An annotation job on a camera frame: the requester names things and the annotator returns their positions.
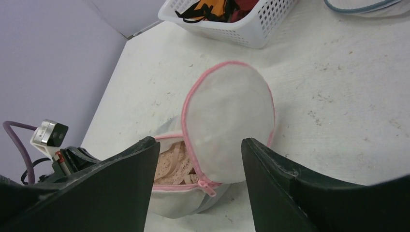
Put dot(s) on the white mesh laundry bag blue zipper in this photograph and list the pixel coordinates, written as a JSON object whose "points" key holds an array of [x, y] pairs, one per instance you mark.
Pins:
{"points": [[369, 8]]}

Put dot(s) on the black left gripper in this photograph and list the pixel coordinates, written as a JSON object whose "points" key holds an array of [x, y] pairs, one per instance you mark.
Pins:
{"points": [[66, 161]]}

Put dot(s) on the white mesh bag pink zipper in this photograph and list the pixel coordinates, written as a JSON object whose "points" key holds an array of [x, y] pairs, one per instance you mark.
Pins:
{"points": [[228, 103]]}

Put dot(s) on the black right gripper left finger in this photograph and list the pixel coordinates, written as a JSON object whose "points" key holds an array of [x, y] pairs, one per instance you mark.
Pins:
{"points": [[110, 196]]}

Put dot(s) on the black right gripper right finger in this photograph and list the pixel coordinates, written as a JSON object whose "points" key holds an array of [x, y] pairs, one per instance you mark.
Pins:
{"points": [[288, 197]]}

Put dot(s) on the dark red orange bra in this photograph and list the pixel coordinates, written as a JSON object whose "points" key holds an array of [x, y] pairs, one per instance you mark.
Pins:
{"points": [[225, 11]]}

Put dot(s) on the beige bra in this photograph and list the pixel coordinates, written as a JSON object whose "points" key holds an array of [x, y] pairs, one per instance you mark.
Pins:
{"points": [[174, 167]]}

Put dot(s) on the white plastic basket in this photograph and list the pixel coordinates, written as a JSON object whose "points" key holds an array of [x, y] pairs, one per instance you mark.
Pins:
{"points": [[254, 30]]}

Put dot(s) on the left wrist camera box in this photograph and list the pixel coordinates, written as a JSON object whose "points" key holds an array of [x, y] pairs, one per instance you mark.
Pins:
{"points": [[48, 137]]}

